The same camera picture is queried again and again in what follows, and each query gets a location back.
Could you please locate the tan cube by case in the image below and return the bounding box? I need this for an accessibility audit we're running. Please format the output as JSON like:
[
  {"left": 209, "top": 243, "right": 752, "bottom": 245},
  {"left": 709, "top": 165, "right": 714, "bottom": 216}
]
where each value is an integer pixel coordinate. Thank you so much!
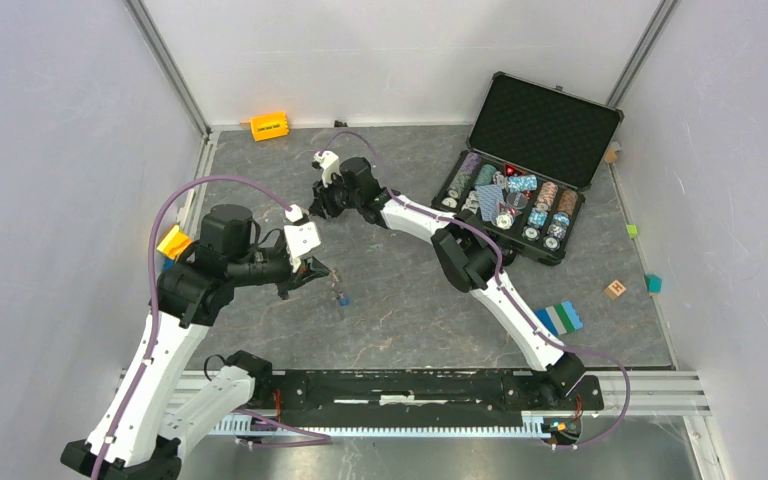
[{"left": 603, "top": 141, "right": 622, "bottom": 164}]

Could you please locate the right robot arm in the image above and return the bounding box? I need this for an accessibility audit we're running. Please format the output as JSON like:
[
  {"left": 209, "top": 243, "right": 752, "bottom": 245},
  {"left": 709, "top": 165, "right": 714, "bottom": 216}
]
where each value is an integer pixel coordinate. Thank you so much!
[{"left": 310, "top": 151, "right": 586, "bottom": 408}]

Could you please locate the blue green brick stack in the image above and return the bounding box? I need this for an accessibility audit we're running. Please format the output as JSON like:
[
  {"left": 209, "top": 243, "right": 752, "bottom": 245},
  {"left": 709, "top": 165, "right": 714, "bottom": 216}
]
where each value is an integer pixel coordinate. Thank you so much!
[{"left": 535, "top": 301, "right": 583, "bottom": 336}]

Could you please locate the orange toy block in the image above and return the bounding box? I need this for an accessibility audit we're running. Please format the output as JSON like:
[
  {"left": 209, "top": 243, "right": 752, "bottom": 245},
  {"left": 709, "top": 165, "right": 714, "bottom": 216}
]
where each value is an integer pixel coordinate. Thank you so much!
[{"left": 249, "top": 111, "right": 290, "bottom": 142}]

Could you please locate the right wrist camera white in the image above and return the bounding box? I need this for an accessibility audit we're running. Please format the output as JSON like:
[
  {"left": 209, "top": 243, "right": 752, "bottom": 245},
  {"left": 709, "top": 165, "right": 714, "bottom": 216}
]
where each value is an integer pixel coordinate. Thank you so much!
[{"left": 312, "top": 150, "right": 340, "bottom": 187}]

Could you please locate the teal cube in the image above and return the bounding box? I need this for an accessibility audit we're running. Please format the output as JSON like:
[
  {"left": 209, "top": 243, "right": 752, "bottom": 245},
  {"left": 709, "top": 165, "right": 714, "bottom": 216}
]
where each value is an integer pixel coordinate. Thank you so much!
[{"left": 644, "top": 273, "right": 662, "bottom": 295}]

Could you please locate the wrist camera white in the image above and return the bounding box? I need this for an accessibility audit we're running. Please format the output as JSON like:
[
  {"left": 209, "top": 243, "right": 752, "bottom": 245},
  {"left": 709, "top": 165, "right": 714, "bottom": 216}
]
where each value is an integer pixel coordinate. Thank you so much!
[
  {"left": 283, "top": 204, "right": 321, "bottom": 271},
  {"left": 312, "top": 150, "right": 340, "bottom": 187}
]

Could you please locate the black poker chip case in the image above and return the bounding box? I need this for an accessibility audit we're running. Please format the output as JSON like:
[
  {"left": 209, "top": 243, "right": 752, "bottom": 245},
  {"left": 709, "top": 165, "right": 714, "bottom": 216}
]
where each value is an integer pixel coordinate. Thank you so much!
[{"left": 432, "top": 72, "right": 624, "bottom": 266}]

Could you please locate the yellow orange block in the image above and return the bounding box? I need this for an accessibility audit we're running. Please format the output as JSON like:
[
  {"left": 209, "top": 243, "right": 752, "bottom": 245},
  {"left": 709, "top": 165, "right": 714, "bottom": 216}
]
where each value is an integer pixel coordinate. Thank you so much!
[{"left": 156, "top": 224, "right": 193, "bottom": 261}]

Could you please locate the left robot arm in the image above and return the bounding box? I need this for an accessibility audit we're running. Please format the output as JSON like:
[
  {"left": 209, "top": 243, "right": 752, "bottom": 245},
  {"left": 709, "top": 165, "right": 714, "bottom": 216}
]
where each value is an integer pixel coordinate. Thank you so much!
[{"left": 60, "top": 204, "right": 328, "bottom": 479}]

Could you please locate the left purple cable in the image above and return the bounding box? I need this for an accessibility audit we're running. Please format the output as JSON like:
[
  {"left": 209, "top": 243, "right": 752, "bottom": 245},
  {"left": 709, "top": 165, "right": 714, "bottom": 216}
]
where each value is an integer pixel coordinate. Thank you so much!
[{"left": 91, "top": 174, "right": 293, "bottom": 480}]

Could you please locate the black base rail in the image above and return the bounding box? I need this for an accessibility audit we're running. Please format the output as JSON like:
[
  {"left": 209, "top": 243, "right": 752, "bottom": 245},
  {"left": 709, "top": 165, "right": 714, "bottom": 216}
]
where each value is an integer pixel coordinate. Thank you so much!
[{"left": 243, "top": 368, "right": 605, "bottom": 428}]

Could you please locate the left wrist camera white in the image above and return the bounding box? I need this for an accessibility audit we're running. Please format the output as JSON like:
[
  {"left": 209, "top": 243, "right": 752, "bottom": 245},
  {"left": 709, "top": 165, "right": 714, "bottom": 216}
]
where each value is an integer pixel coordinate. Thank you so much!
[{"left": 283, "top": 204, "right": 321, "bottom": 271}]

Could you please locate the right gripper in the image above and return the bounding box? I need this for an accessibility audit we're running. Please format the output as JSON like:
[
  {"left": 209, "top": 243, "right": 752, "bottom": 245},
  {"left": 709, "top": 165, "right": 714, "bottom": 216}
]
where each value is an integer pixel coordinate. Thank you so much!
[{"left": 308, "top": 171, "right": 361, "bottom": 222}]

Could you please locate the wooden letter cube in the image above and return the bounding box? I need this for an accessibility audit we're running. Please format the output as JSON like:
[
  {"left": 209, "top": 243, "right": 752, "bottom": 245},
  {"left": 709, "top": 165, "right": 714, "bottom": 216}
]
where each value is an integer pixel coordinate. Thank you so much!
[{"left": 603, "top": 280, "right": 627, "bottom": 300}]

